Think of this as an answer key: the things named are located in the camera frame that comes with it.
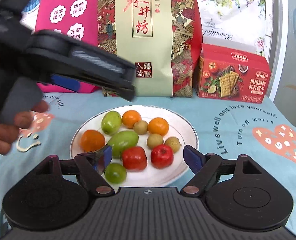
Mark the red cracker box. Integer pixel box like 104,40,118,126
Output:
193,43,271,104

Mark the person's left hand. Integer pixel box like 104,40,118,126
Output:
0,100,49,155

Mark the floral white paper bag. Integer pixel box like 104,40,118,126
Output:
197,0,273,57

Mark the blue printed tablecloth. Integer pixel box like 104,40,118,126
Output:
0,91,296,237

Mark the small orange in plate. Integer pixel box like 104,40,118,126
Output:
122,110,141,129

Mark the longan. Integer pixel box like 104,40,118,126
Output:
164,137,181,153
146,133,164,150
133,120,148,135

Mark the green apple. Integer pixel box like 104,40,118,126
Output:
101,111,122,135

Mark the small red apple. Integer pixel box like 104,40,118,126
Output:
150,144,173,169

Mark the red green liquor gift bag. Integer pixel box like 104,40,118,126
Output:
98,0,202,98

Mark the green tomato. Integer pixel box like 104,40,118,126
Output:
105,163,127,184

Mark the magenta fabric bag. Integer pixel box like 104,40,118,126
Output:
34,0,101,94

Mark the white ceramic plate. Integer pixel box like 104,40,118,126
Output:
70,105,199,191

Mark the large green mango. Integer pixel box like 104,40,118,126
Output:
107,131,139,159

